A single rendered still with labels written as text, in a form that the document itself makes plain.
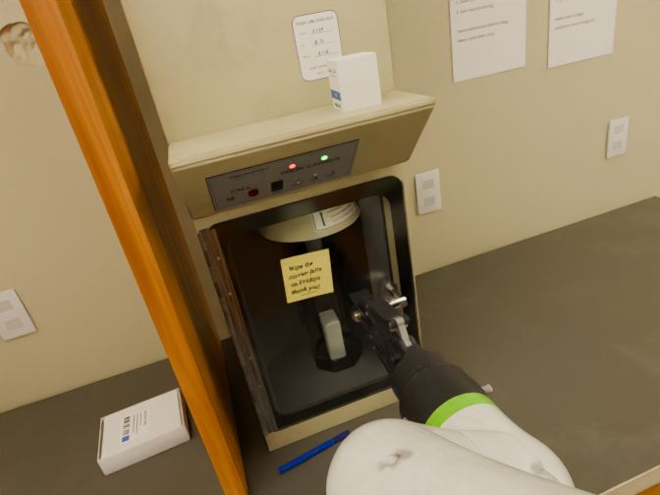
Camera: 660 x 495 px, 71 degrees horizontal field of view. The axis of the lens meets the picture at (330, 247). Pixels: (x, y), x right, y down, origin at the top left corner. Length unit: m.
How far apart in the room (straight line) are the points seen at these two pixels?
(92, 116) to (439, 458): 0.45
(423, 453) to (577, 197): 1.33
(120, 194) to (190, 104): 0.15
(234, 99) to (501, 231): 1.01
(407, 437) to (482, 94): 1.05
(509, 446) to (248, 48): 0.52
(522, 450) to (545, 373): 0.55
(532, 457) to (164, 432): 0.70
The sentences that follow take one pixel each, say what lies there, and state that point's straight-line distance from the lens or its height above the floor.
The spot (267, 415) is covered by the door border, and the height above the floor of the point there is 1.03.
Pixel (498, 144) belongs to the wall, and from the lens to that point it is 1.36.
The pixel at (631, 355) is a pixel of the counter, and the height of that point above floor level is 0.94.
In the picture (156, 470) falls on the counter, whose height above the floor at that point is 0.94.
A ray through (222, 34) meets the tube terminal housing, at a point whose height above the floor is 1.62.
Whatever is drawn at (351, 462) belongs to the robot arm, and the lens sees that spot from 0.38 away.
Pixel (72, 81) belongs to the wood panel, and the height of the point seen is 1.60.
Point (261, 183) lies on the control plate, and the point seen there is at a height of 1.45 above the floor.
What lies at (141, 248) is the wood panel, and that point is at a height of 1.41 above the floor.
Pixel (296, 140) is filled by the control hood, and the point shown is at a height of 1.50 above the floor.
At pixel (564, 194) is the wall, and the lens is 1.57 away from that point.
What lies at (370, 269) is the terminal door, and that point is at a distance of 0.74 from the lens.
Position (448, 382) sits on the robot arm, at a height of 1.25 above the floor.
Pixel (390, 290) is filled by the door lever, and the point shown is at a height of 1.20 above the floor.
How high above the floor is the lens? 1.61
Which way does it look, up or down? 26 degrees down
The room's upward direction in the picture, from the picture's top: 11 degrees counter-clockwise
